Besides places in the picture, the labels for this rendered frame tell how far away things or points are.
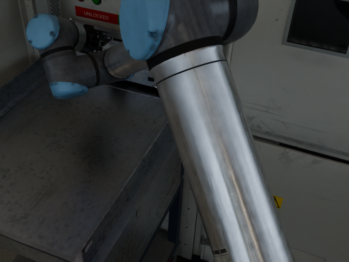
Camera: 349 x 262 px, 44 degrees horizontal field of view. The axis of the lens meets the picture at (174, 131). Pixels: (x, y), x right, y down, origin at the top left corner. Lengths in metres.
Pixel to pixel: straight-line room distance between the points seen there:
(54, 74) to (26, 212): 0.35
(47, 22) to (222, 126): 0.68
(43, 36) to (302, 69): 0.70
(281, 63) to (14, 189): 0.81
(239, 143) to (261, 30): 0.69
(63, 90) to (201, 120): 0.61
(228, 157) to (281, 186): 0.97
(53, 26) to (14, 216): 0.48
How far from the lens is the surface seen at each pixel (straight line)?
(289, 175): 1.51
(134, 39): 0.62
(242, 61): 1.30
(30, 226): 1.13
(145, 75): 1.51
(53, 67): 1.14
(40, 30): 1.16
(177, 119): 0.60
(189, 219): 1.85
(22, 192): 1.21
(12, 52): 1.66
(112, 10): 1.47
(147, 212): 1.32
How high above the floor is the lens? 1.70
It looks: 39 degrees down
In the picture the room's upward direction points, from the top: 3 degrees clockwise
